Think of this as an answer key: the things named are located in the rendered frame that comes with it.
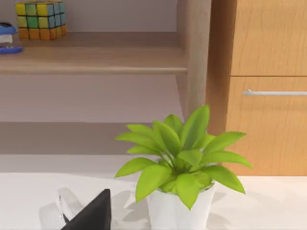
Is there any wooden cupboard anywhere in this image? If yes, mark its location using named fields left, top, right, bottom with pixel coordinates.
left=205, top=0, right=307, bottom=177

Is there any long metal handle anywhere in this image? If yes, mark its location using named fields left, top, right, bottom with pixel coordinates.
left=242, top=89, right=307, bottom=97

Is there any blue stapler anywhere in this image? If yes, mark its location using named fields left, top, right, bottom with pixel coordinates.
left=0, top=22, right=24, bottom=55

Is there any open wooden shelf unit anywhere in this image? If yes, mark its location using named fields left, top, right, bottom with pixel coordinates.
left=0, top=0, right=213, bottom=173

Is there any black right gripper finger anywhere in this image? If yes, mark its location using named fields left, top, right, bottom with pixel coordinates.
left=60, top=188, right=112, bottom=230

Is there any wooden cupboard door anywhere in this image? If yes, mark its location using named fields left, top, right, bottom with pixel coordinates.
left=229, top=0, right=307, bottom=77

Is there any wooden drawer front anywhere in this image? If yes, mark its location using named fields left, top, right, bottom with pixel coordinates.
left=225, top=76, right=307, bottom=177

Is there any colourful puzzle cube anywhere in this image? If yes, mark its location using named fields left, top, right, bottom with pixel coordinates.
left=15, top=0, right=68, bottom=41

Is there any green plant in white pot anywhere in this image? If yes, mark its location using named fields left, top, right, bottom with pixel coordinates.
left=114, top=104, right=253, bottom=230

